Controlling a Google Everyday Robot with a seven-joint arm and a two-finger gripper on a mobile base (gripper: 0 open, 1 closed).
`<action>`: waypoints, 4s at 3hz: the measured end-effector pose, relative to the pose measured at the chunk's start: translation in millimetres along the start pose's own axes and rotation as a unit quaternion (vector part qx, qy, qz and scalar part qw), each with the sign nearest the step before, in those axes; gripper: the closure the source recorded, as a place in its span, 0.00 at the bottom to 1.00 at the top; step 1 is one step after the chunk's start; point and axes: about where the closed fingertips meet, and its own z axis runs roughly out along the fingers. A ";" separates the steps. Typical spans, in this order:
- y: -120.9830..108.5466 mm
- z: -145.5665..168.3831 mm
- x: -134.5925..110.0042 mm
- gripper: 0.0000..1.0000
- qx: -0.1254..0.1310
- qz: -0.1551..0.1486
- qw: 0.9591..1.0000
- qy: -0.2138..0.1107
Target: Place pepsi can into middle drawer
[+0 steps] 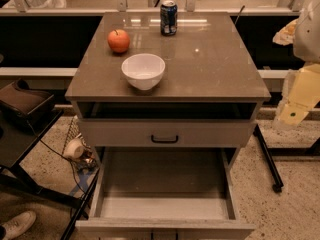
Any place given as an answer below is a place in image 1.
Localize black drawer handle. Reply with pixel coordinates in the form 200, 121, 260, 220
150, 135, 179, 144

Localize grey cabinet with brown top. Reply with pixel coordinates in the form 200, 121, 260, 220
66, 12, 270, 161

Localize brown padded box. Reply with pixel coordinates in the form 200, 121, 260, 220
0, 79, 55, 125

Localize white bowl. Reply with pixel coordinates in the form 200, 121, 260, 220
121, 53, 166, 90

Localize blue pepsi can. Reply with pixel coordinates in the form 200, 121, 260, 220
160, 0, 177, 36

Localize black stand leg with caster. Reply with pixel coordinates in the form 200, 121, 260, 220
254, 125, 284, 193

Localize white round device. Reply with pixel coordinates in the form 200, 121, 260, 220
63, 138, 84, 159

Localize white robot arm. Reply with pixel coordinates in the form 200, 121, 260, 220
273, 0, 320, 126

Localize red apple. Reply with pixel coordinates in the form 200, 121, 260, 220
107, 29, 130, 53

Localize black cable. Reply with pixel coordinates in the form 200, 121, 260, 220
26, 120, 88, 198

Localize open middle drawer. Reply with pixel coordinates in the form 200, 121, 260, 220
76, 148, 255, 240

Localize white sneaker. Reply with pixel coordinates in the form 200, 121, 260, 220
0, 211, 36, 240

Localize black side table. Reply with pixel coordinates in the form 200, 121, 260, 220
0, 109, 95, 240

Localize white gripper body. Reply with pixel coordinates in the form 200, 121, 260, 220
283, 63, 320, 113

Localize closed upper drawer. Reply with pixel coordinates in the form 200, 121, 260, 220
79, 119, 256, 148

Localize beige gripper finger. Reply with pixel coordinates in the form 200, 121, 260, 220
276, 102, 309, 126

